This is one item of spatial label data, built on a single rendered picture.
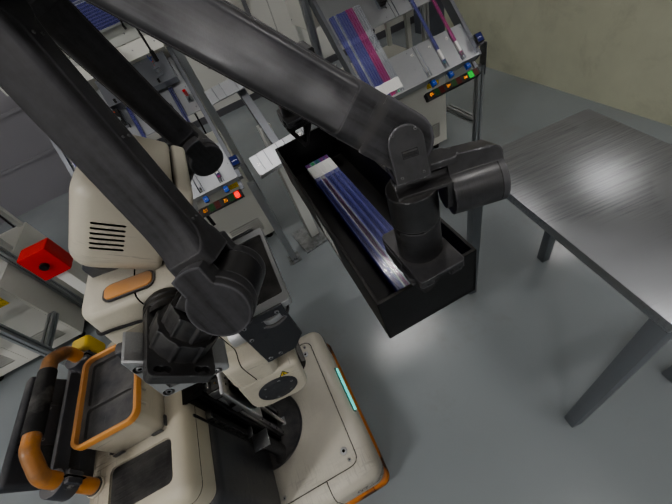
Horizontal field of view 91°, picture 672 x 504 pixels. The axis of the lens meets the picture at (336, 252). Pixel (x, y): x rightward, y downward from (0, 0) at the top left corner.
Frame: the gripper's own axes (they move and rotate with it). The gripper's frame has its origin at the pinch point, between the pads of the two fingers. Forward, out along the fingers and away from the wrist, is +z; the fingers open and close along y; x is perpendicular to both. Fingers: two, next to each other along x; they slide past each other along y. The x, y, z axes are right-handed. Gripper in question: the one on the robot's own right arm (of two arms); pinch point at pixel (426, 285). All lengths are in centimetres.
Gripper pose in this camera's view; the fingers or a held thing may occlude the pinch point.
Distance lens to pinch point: 52.3
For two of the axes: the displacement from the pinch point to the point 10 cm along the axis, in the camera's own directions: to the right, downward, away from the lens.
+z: 2.9, 6.3, 7.2
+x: -8.8, 4.8, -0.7
